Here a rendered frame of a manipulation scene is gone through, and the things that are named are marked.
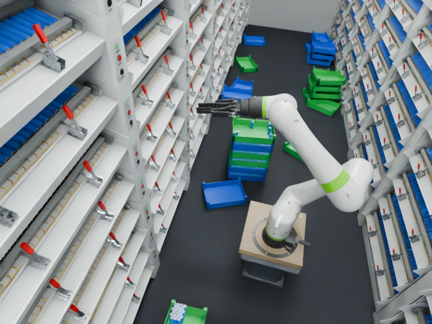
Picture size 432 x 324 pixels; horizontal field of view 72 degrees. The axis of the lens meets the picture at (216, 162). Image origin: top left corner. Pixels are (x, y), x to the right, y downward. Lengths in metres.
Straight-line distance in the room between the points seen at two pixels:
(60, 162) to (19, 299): 0.31
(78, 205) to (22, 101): 0.37
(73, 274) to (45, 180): 0.38
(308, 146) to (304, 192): 0.45
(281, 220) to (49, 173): 1.08
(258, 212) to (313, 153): 0.74
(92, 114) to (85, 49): 0.18
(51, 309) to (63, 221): 0.25
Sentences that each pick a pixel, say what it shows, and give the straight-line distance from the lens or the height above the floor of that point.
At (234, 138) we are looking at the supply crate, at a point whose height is 0.43.
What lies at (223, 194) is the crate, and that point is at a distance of 2.27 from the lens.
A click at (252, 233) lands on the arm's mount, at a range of 1.72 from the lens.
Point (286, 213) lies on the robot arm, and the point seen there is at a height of 0.58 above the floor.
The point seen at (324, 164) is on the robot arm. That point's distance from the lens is 1.19.
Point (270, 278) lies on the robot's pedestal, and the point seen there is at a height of 0.05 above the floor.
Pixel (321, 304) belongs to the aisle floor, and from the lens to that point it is 2.01.
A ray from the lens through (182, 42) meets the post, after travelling 1.58.
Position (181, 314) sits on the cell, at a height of 0.08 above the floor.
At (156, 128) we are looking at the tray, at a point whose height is 0.88.
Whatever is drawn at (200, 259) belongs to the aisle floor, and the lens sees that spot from 1.98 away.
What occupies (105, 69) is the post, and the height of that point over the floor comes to 1.35.
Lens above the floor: 1.77
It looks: 45 degrees down
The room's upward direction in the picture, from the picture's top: 5 degrees clockwise
